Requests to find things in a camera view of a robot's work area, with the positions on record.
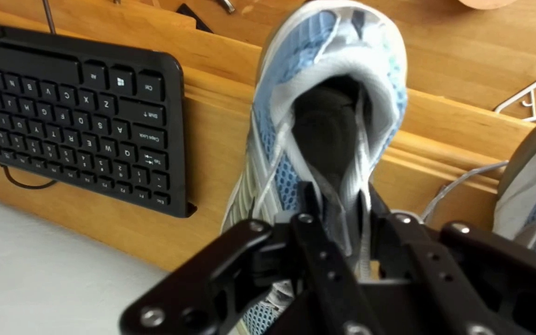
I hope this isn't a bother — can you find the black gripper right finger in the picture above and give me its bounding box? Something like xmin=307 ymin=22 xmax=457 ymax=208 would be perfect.
xmin=363 ymin=182 xmax=536 ymax=335

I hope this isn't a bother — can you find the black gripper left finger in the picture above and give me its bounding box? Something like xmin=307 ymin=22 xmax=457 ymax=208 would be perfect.
xmin=117 ymin=178 xmax=370 ymax=335

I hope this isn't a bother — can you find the blue grey sneaker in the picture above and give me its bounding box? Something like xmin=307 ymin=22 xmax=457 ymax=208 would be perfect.
xmin=219 ymin=0 xmax=409 ymax=335
xmin=418 ymin=102 xmax=536 ymax=265

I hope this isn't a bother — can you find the wooden roll-top desk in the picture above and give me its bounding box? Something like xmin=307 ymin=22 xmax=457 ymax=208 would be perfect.
xmin=0 ymin=0 xmax=536 ymax=275

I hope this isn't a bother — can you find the black computer keyboard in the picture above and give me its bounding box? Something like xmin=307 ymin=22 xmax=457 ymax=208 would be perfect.
xmin=0 ymin=20 xmax=189 ymax=219

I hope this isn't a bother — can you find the metal spoon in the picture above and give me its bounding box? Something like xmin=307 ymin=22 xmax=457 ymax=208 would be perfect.
xmin=215 ymin=0 xmax=238 ymax=16

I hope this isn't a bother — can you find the orange tape roll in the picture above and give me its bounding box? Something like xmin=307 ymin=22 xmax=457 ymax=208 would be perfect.
xmin=456 ymin=0 xmax=519 ymax=10

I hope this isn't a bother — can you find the white wire clothes hanger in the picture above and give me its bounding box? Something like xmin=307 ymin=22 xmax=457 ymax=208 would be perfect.
xmin=491 ymin=59 xmax=536 ymax=124

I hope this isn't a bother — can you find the black keyboard cable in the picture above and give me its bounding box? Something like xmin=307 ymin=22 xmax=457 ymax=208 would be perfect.
xmin=0 ymin=161 xmax=59 ymax=191

